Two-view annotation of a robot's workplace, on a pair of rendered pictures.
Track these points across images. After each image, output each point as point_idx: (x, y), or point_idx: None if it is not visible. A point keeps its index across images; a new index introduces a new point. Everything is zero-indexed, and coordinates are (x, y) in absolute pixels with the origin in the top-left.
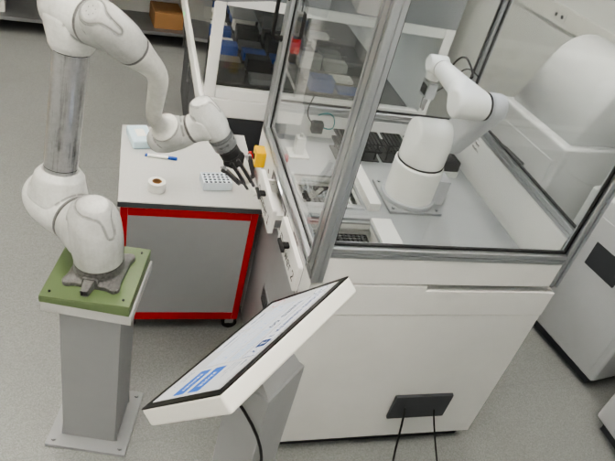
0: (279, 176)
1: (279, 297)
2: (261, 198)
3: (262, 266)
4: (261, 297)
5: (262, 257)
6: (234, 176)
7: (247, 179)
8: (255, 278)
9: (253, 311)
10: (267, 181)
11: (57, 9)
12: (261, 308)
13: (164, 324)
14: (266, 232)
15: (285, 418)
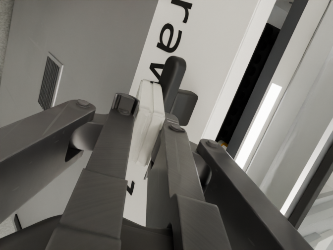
0: (308, 96)
1: (60, 203)
2: (167, 34)
3: (77, 23)
4: (47, 62)
5: (86, 9)
6: (52, 163)
7: (151, 131)
8: None
9: (35, 6)
10: (247, 58)
11: None
12: (41, 65)
13: None
14: (124, 16)
15: None
